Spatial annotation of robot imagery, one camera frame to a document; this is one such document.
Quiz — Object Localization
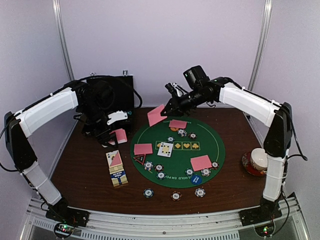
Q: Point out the red black chip stack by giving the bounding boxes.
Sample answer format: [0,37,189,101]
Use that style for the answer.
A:
[170,191,182,201]

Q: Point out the single pink card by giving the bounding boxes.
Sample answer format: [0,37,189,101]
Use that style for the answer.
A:
[147,104,167,127]

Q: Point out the round green poker mat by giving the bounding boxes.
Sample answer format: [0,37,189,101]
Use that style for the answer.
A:
[130,117,226,189]

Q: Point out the pink cards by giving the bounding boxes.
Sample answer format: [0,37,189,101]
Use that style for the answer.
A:
[190,155,212,172]
[133,143,153,155]
[169,119,188,129]

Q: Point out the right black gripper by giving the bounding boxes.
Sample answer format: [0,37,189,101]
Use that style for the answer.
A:
[160,87,210,117]

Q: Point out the blue small blind button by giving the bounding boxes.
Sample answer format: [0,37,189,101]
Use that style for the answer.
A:
[190,174,203,185]

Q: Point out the black red triangular button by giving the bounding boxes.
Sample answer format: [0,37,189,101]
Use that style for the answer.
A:
[133,154,146,165]

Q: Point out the left aluminium frame post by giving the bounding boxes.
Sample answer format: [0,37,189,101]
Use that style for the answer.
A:
[52,0,74,84]

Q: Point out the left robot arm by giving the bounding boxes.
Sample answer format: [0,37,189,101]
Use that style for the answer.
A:
[2,76,128,222]

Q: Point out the white patterned teacup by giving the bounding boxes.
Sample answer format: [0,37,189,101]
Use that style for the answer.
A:
[250,148,268,171]

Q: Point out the ace of spades card pack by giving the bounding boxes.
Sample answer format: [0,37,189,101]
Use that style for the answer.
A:
[105,150,124,174]

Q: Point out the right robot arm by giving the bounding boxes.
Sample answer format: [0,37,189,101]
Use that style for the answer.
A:
[160,76,293,221]

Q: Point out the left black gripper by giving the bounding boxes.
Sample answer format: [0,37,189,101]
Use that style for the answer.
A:
[79,101,119,149]

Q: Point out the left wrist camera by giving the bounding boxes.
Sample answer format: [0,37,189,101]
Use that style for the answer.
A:
[106,110,128,126]

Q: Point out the black poker chip case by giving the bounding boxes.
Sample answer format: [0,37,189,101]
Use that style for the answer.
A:
[84,75,135,133]

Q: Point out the blue pink chip stack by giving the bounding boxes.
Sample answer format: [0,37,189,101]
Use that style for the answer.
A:
[194,187,206,198]

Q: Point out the blue pink chips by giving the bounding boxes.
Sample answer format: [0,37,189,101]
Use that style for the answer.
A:
[177,129,188,137]
[144,161,154,171]
[201,168,211,177]

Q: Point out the face up spade card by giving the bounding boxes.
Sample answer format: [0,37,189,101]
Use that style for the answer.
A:
[157,142,173,158]

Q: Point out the pink backed card deck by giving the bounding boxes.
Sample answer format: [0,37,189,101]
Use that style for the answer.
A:
[108,128,128,146]

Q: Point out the right aluminium frame post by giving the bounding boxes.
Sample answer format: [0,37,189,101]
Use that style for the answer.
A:
[247,0,273,92]

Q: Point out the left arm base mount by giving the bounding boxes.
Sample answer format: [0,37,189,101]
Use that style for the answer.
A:
[45,204,90,227]

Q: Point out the blue green chip stack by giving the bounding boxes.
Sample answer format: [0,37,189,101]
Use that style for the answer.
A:
[143,188,154,199]

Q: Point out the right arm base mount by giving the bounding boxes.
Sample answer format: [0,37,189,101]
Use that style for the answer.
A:
[239,206,282,226]

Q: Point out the blue yellow card box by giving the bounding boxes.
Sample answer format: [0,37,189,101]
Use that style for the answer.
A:
[110,170,128,187]

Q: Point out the aluminium frame post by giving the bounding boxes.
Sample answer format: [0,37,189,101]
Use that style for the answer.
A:
[52,0,74,84]
[247,0,273,92]

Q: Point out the aluminium front rail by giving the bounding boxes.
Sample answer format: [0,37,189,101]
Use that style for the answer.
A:
[18,197,311,240]

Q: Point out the red black 100 chip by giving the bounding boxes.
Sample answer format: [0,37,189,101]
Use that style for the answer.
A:
[154,164,164,172]

